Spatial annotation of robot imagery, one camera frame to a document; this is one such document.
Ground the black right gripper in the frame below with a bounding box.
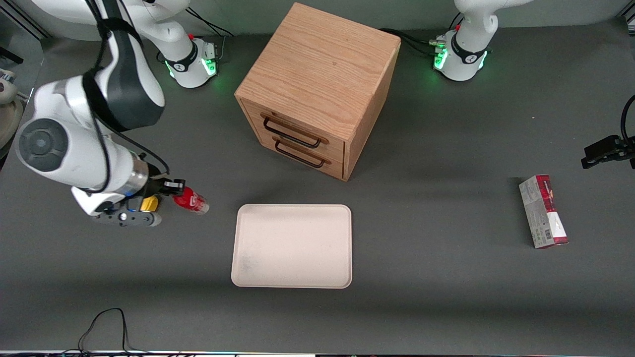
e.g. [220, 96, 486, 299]
[147, 177, 186, 198]

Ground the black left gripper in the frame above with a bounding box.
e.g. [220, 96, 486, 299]
[581, 135, 635, 170]

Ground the red soda can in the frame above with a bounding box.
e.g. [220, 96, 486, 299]
[173, 186, 210, 215]

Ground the beige plastic tray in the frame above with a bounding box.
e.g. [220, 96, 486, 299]
[231, 204, 353, 289]

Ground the red plaid cardboard box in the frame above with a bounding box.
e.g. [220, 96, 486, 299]
[518, 174, 570, 249]

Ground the wooden drawer front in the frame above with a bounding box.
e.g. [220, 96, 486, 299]
[258, 134, 345, 180]
[242, 101, 346, 155]

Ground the wooden drawer cabinet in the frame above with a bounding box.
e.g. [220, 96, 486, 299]
[234, 2, 401, 182]

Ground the black curved cable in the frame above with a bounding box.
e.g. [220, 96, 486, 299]
[621, 94, 635, 143]

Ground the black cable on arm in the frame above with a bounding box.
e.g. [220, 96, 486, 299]
[82, 0, 170, 195]

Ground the black wire drawer handle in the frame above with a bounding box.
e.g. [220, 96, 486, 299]
[261, 115, 323, 149]
[274, 140, 326, 169]

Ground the black cable loop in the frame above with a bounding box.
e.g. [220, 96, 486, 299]
[78, 307, 149, 355]

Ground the black base cable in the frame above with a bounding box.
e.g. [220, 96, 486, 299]
[186, 6, 235, 39]
[379, 28, 440, 56]

